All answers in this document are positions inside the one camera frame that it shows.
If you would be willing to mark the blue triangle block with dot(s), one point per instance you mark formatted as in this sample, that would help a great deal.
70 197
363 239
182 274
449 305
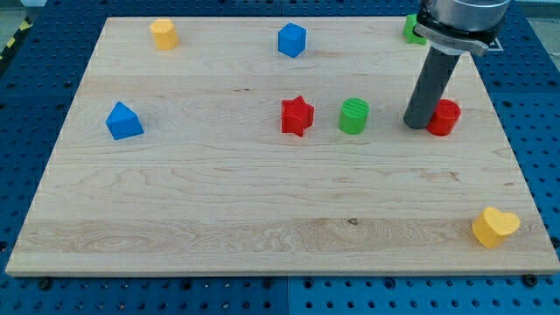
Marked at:
122 122

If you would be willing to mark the yellow hexagon block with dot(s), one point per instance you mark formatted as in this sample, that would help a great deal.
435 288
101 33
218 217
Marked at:
164 34

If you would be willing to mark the blue cube block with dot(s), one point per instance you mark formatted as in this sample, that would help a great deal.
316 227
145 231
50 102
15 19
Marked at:
291 40

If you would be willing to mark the yellow heart block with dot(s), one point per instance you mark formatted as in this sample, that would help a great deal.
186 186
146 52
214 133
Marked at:
492 226

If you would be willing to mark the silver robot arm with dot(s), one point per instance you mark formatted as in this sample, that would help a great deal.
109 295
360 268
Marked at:
455 27

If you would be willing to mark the green cylinder block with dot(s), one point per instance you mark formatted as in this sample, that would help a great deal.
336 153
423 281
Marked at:
353 116

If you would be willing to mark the grey cylindrical pointer rod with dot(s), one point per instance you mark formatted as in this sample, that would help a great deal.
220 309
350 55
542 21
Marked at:
430 85

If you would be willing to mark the green star block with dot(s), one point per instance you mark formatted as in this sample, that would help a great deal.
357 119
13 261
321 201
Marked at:
408 31

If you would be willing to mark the red star block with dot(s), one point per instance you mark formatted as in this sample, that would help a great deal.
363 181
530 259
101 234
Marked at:
296 116

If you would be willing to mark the red cylinder block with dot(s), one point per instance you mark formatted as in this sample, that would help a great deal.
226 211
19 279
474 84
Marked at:
444 118

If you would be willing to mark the wooden board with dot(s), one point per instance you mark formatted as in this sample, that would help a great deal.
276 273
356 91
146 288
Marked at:
214 188

